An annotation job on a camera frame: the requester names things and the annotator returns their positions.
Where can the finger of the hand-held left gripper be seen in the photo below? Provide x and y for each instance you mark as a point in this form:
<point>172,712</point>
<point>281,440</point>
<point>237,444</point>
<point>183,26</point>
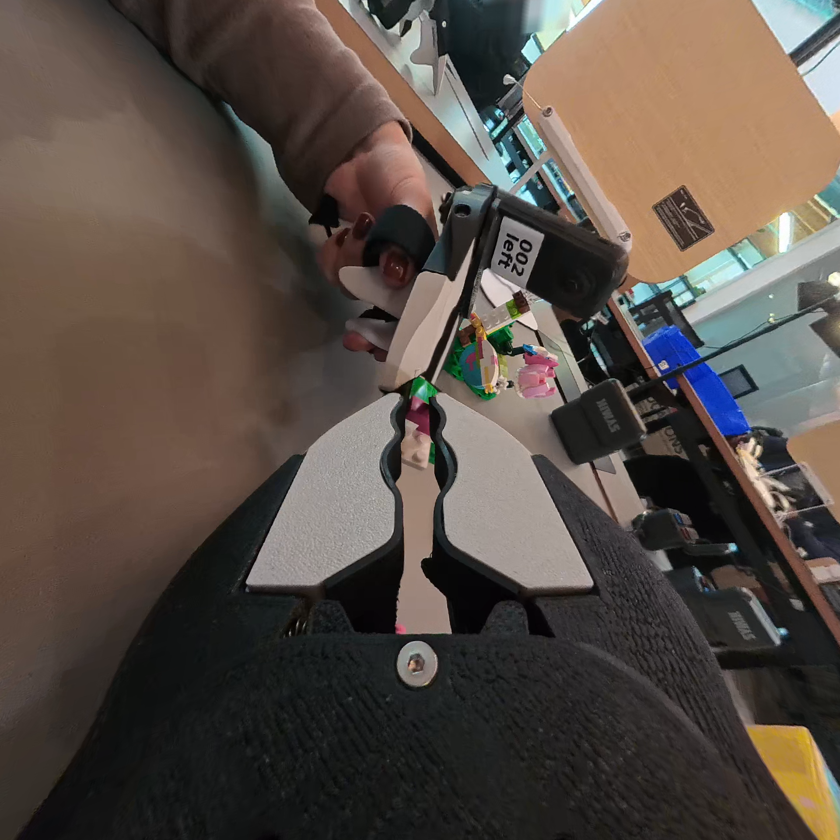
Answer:
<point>420,328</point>

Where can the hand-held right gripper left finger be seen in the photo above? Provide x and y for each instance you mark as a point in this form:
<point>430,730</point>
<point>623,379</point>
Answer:
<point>328,512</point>

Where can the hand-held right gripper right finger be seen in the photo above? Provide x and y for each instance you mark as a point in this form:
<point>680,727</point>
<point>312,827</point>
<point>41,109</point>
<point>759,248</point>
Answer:
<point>512,512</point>

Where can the lego flower model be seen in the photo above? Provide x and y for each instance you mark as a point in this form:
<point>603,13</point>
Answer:
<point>479,367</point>

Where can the multicolour lego wing assembly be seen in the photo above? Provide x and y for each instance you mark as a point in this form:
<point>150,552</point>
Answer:
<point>417,446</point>

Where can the person's left forearm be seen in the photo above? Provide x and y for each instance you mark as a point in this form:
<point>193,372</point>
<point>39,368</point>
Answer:
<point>275,65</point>

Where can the yellow lego box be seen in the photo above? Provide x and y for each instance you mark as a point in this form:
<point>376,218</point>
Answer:
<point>794,774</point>

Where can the person's left hand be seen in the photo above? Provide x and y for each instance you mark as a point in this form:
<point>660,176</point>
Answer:
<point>380,177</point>

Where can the neighbouring table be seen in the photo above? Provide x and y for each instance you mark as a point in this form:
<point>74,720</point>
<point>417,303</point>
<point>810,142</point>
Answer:
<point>453,124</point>

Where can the wooden board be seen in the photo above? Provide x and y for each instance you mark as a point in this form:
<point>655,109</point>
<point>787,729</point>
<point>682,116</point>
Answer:
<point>689,131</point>

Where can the blue plastic bin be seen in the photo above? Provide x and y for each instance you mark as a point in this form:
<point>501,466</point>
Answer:
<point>702,387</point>

